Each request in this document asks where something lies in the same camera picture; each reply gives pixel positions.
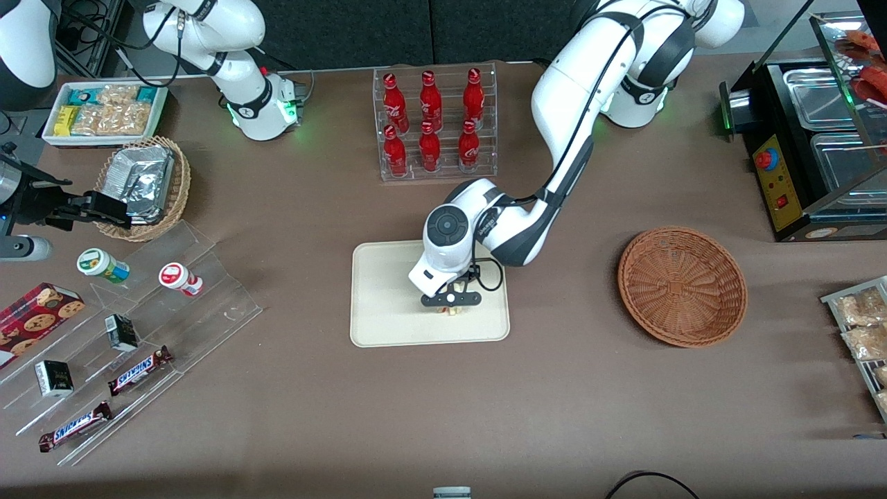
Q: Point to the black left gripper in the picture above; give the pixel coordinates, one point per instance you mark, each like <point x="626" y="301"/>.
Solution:
<point x="468" y="276"/>

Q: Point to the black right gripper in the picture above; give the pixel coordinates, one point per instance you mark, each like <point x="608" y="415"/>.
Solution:
<point x="43" y="205"/>

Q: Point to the triangular sandwich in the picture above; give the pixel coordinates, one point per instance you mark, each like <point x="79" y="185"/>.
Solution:
<point x="452" y="310"/>

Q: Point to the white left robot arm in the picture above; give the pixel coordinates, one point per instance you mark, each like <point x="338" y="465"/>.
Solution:
<point x="561" y="104"/>

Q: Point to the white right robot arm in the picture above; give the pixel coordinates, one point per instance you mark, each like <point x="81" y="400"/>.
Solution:
<point x="258" y="104"/>

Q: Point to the light wicker basket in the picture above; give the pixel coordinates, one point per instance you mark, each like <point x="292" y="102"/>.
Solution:
<point x="177" y="194"/>

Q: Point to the beige plastic tray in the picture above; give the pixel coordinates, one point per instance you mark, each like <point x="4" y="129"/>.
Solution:
<point x="388" y="305"/>

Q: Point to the brown round wicker basket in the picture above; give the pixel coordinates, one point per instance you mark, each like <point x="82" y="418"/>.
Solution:
<point x="682" y="287"/>

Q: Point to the silver foil packs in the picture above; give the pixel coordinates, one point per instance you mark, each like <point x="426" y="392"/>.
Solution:
<point x="142" y="180"/>

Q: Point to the green lid yogurt cup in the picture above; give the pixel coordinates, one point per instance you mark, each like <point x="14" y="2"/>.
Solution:
<point x="100" y="265"/>

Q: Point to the clear bag of crackers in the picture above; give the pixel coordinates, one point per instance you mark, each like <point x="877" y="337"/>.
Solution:
<point x="118" y="94"/>
<point x="114" y="119"/>

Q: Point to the red lid yogurt cup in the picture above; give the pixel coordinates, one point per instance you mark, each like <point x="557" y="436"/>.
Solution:
<point x="177" y="277"/>

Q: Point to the yellow snack packet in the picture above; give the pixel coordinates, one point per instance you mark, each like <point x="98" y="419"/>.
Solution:
<point x="65" y="120"/>

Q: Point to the white rectangular snack bin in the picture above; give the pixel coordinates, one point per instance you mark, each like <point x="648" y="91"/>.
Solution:
<point x="159" y="111"/>

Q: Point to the teal snack packet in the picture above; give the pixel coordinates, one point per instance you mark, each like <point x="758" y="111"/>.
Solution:
<point x="82" y="96"/>
<point x="146" y="94"/>

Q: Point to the small black carton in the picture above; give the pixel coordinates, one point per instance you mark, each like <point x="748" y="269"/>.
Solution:
<point x="122" y="333"/>
<point x="54" y="378"/>

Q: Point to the clear acrylic bottle rack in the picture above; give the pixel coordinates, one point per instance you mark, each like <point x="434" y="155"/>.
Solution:
<point x="443" y="177"/>

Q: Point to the red cookie box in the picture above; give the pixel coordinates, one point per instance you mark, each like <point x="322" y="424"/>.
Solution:
<point x="34" y="322"/>

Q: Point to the clear acrylic stepped stand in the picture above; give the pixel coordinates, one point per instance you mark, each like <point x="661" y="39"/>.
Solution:
<point x="208" y="312"/>

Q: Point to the red cola bottle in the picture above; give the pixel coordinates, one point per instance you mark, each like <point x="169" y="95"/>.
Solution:
<point x="473" y="100"/>
<point x="430" y="104"/>
<point x="469" y="149"/>
<point x="395" y="156"/>
<point x="429" y="152"/>
<point x="394" y="104"/>

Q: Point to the brown snickers bar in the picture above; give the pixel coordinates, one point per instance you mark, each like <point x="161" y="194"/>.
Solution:
<point x="75" y="426"/>
<point x="138" y="371"/>

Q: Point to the grey small object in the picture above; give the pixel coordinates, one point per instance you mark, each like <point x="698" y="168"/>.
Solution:
<point x="452" y="493"/>

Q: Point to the black food warmer cabinet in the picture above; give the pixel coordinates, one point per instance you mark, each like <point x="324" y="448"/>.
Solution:
<point x="786" y="187"/>

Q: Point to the clear bag of fried snacks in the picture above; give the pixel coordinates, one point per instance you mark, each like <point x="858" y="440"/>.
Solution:
<point x="866" y="342"/>
<point x="859" y="308"/>

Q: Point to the red fried food pieces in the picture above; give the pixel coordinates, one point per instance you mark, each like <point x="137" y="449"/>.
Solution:
<point x="866" y="83"/>

